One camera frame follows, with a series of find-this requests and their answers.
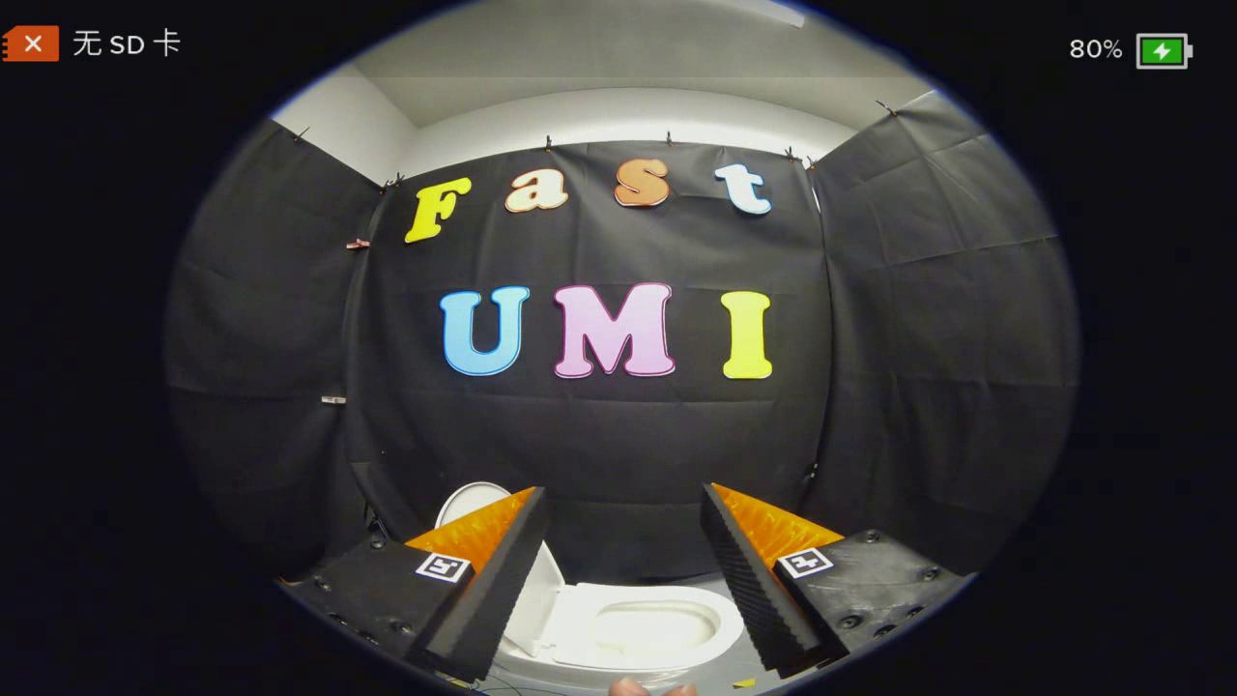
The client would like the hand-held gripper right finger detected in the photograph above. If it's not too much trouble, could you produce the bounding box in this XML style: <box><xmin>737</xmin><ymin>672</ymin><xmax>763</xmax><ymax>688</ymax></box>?
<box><xmin>700</xmin><ymin>482</ymin><xmax>972</xmax><ymax>678</ymax></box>

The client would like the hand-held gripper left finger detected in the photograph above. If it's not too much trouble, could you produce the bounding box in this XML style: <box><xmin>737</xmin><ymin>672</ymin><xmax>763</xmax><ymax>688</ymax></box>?
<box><xmin>278</xmin><ymin>486</ymin><xmax>552</xmax><ymax>683</ymax></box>

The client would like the white toilet seat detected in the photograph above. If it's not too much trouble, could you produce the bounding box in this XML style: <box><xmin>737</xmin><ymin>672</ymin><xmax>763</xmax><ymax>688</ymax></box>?
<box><xmin>543</xmin><ymin>582</ymin><xmax>746</xmax><ymax>674</ymax></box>

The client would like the black backdrop cloth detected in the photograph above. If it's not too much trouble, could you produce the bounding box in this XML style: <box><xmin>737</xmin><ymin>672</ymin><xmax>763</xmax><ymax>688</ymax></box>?
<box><xmin>164</xmin><ymin>92</ymin><xmax>1079</xmax><ymax>581</ymax></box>

